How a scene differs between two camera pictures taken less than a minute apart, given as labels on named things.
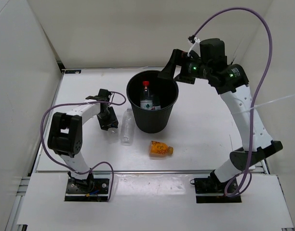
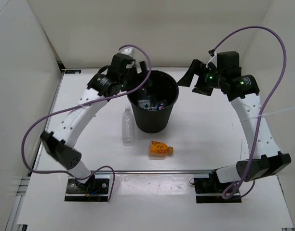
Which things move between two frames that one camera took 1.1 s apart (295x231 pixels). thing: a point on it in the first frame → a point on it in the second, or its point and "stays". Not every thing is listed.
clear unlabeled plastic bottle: [127, 128] stays
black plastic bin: [152, 97] stays
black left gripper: [113, 120] → [136, 79]
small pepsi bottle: [113, 135] → [159, 106]
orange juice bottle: [159, 149] stays
